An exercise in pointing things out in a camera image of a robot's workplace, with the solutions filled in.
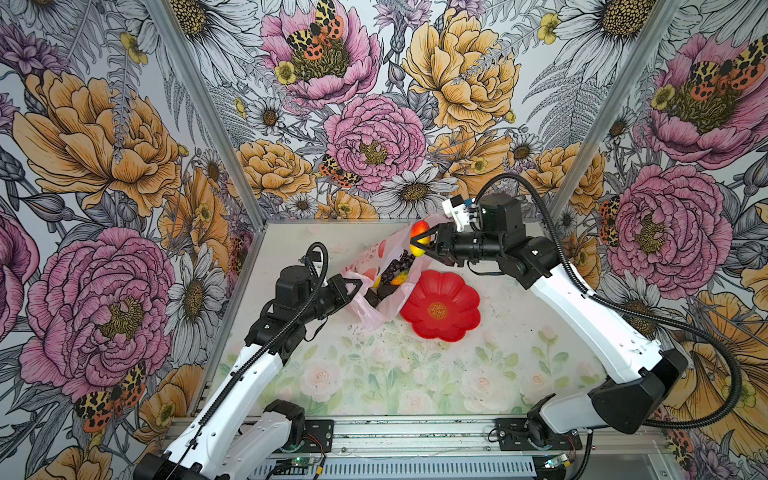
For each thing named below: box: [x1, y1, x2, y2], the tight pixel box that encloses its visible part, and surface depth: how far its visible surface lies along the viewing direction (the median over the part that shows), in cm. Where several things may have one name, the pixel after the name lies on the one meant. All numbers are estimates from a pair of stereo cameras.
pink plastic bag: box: [342, 226, 432, 331], surface depth 81 cm
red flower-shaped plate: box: [400, 269, 481, 343], surface depth 99 cm
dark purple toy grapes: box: [381, 250, 415, 284], surface depth 103 cm
